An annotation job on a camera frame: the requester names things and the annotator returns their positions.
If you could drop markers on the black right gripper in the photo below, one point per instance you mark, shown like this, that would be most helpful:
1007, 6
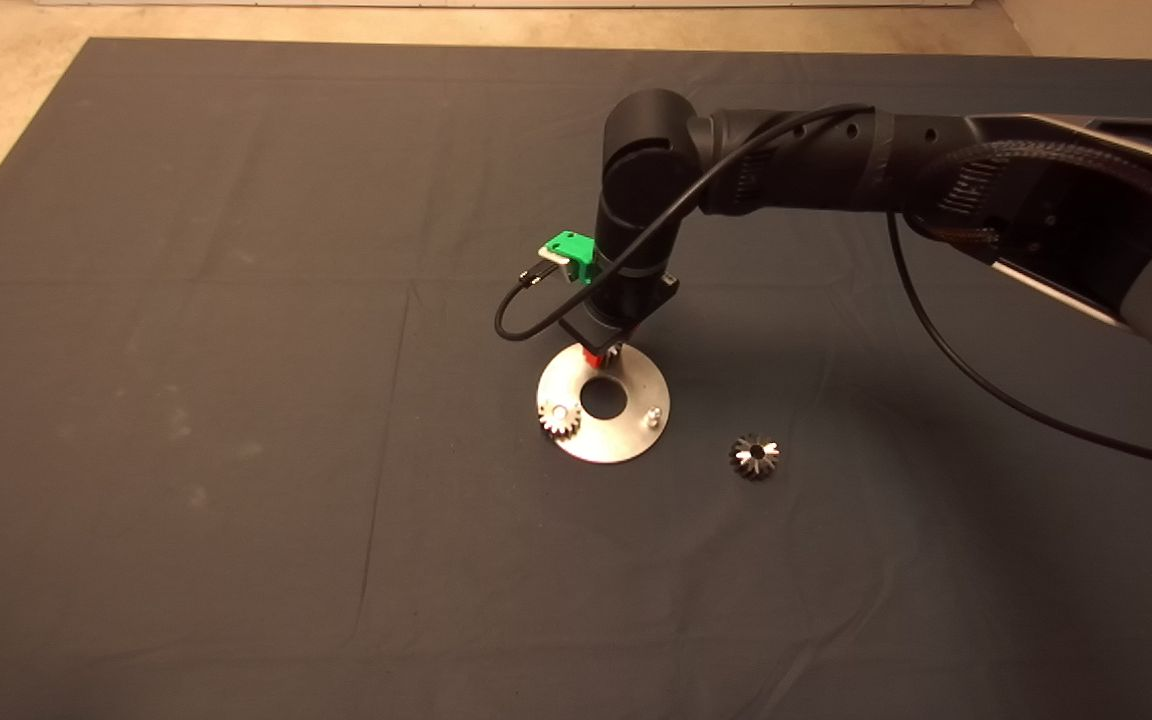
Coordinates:
608, 328

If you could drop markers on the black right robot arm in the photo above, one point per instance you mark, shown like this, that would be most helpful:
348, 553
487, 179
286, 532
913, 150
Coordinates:
836, 160

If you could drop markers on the round metal carrier plate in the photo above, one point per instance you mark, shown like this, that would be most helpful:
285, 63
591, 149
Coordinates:
626, 440

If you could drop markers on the dark grey table cloth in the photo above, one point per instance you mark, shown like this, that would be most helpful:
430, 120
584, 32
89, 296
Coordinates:
236, 300

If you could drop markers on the green right camera mount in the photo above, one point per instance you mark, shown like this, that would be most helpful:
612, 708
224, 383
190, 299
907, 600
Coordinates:
574, 250

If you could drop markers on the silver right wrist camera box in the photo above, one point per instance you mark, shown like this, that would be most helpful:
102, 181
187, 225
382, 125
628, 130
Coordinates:
553, 257

